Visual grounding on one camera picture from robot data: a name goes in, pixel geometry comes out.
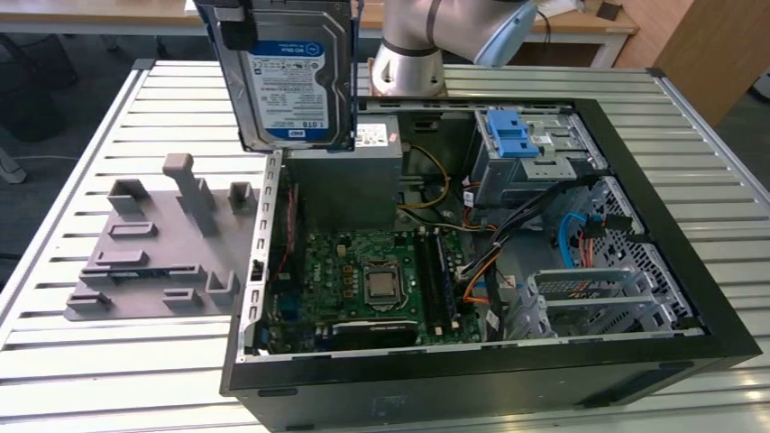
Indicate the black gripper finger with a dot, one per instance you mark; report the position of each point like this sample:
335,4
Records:
238,34

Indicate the hard disk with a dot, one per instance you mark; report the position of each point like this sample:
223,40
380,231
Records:
295,85

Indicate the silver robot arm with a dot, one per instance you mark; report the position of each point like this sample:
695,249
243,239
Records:
408,27

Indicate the metal disk bay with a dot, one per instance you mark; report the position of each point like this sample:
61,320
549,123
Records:
602,303

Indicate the wooden desk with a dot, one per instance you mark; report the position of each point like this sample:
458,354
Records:
89,13

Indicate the black office chair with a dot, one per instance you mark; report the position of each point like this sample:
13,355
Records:
29,90

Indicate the grey Dell power supply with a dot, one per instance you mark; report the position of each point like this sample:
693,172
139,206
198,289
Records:
343,189

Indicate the grey parts rack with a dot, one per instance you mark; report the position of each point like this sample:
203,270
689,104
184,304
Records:
162,243

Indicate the blue drive cage latch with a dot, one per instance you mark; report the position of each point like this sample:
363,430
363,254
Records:
511,133

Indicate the metal drive cage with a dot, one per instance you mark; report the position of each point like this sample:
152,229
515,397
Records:
499,180

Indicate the RAM stick in rack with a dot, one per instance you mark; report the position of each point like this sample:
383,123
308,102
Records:
156,272

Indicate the green motherboard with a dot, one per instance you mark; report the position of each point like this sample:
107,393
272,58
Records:
336,270

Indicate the silver CPU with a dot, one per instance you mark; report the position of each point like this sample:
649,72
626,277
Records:
382,285

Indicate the RAM stick in slot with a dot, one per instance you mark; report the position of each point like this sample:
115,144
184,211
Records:
446,279

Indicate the black graphics card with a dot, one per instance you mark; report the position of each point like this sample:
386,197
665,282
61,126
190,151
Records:
372,334

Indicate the wooden cabinet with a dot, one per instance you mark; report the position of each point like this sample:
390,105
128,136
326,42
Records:
703,45

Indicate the black open PC case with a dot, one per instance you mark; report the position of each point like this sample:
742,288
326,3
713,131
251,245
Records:
420,397

